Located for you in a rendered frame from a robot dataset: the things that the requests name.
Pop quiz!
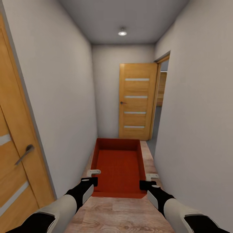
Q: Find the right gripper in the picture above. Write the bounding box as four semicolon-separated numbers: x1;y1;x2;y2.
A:
139;180;156;191

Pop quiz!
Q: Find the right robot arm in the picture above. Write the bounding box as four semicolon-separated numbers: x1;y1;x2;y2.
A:
139;173;230;233

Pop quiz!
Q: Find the storage box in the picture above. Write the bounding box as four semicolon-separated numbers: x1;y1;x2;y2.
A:
90;138;147;199

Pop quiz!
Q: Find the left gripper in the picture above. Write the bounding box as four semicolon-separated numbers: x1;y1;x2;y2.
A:
81;177;98;187

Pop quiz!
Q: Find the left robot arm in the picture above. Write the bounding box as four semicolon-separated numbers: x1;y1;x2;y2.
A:
6;170;101;233

